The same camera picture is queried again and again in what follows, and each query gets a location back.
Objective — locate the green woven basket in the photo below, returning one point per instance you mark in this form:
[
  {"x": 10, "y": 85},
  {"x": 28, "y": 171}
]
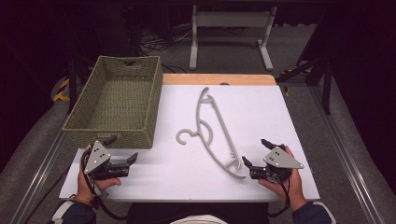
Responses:
[{"x": 120, "y": 99}]

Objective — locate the person's lap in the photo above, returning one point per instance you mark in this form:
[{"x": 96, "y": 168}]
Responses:
[{"x": 196, "y": 211}]

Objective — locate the person's right hand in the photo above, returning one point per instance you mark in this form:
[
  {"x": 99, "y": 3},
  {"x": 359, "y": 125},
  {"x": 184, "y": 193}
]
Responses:
[{"x": 294, "y": 186}]

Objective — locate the white table mat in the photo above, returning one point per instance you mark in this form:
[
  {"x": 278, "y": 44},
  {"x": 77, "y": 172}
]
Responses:
[{"x": 186, "y": 174}]

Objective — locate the black metal stand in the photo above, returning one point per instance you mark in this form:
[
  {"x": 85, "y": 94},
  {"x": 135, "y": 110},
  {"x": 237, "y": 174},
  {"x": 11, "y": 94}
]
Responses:
[
  {"x": 73, "y": 81},
  {"x": 320, "y": 70}
]

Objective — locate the yellow and black tape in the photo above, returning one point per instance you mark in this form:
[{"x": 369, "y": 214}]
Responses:
[{"x": 61, "y": 90}]

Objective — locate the grey plastic clothes hanger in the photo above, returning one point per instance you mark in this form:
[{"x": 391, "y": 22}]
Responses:
[{"x": 197, "y": 115}]

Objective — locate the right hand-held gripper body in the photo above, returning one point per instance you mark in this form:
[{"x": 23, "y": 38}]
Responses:
[{"x": 278, "y": 161}]

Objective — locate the aluminium floor rail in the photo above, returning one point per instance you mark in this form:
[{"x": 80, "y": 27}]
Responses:
[
  {"x": 345, "y": 155},
  {"x": 40, "y": 180}
]

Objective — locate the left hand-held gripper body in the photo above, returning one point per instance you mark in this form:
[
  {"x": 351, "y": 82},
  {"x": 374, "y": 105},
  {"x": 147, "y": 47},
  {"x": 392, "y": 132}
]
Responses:
[{"x": 97, "y": 157}]

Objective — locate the white metal desk frame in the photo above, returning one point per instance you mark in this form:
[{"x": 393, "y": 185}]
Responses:
[{"x": 232, "y": 19}]

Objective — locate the person's left hand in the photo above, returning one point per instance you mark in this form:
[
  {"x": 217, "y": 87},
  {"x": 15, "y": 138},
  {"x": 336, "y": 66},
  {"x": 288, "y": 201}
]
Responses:
[{"x": 83, "y": 186}]

